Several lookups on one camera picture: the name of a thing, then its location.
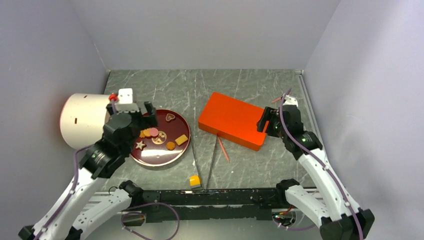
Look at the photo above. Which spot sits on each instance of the dark red round plate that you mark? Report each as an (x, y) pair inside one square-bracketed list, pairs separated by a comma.
[(155, 154)]

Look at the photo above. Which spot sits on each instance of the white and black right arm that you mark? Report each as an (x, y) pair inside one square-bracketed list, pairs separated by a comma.
[(338, 216)]

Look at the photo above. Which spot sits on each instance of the metal tongs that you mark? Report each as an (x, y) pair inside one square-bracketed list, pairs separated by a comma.
[(204, 151)]

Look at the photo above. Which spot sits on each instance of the rectangular butter biscuit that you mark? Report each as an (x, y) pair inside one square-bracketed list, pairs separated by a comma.
[(181, 140)]

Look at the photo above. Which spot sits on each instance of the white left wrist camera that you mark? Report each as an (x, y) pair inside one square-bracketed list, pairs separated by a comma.
[(125, 98)]

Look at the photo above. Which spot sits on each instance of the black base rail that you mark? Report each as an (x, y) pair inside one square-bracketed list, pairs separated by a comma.
[(261, 204)]

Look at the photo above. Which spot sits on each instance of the star shaped iced cookie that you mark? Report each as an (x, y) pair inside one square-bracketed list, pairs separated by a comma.
[(140, 145)]

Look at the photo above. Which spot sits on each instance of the orange box lid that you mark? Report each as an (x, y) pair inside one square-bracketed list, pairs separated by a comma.
[(233, 120)]

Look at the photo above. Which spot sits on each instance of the pink round cookie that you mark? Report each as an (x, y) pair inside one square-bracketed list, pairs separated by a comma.
[(154, 132)]

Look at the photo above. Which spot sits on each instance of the yellow small block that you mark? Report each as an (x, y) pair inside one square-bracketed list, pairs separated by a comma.
[(195, 182)]

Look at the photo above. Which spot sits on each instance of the heart shaped chocolate cookie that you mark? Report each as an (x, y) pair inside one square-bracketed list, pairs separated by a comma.
[(169, 117)]

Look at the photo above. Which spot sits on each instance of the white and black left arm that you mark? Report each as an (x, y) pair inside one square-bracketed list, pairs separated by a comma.
[(66, 219)]

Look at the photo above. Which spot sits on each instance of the brown round cookie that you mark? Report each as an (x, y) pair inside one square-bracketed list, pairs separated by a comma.
[(146, 132)]

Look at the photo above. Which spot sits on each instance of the round orange cookie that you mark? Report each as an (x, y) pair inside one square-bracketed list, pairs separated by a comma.
[(170, 146)]

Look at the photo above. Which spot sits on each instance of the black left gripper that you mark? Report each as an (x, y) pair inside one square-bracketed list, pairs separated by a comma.
[(149, 120)]

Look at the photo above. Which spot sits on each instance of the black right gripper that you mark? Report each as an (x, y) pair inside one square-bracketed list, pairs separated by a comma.
[(269, 114)]

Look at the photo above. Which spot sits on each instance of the white cylinder container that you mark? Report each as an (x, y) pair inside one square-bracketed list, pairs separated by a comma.
[(82, 119)]

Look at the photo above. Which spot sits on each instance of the pink stick near plate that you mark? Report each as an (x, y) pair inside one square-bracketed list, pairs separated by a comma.
[(223, 149)]

